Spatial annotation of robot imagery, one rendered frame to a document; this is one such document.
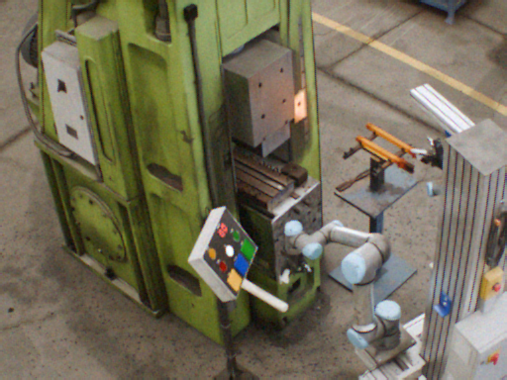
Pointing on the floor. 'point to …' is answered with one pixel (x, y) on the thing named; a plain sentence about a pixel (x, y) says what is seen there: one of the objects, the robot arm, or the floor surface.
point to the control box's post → (227, 335)
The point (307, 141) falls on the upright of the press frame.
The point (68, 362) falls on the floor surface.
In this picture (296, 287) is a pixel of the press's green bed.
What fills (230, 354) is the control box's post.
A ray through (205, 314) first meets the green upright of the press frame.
